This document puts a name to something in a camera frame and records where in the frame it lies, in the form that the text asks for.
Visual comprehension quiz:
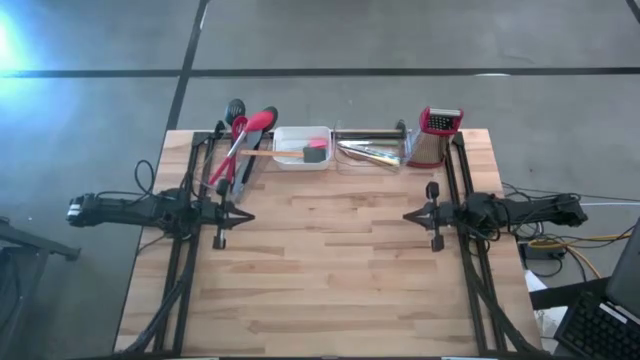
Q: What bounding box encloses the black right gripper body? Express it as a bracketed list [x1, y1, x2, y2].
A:
[425, 181, 469, 252]

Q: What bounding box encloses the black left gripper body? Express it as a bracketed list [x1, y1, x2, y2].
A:
[212, 197, 230, 250]

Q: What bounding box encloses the green handled knife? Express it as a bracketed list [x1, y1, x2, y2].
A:
[344, 139, 401, 148]

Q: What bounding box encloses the silver metal knife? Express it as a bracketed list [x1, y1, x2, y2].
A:
[339, 142, 391, 160]

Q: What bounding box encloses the red spoon with metal neck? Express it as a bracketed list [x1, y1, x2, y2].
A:
[207, 110, 276, 187]

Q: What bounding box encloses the grey spatula with wooden handle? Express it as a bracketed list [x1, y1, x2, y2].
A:
[238, 146, 328, 165]

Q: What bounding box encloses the black slotted spoon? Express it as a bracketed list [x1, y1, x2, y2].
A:
[215, 98, 248, 197]

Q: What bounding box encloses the clear plastic bin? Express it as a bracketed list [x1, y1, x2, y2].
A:
[202, 128, 277, 201]
[333, 124, 411, 175]

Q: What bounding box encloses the red metal box grater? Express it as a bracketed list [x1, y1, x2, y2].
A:
[405, 105, 465, 169]

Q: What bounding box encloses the black power brick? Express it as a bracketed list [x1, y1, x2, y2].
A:
[518, 242, 566, 262]

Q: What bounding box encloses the white plastic bin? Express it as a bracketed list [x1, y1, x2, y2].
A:
[272, 125, 334, 171]

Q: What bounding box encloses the white paper sheet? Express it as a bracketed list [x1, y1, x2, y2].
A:
[524, 269, 571, 346]

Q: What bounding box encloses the black desk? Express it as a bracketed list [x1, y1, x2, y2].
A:
[528, 276, 612, 312]

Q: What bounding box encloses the dark laptop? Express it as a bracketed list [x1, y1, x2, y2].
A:
[553, 217, 640, 360]

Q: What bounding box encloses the black metal stand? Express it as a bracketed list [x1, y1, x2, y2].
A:
[0, 217, 82, 360]

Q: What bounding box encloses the black metal table frame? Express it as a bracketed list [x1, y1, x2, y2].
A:
[122, 118, 539, 357]

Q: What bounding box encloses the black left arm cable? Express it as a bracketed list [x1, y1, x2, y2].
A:
[133, 158, 157, 197]

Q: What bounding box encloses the yellow cable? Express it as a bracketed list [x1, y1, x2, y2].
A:
[527, 233, 635, 280]

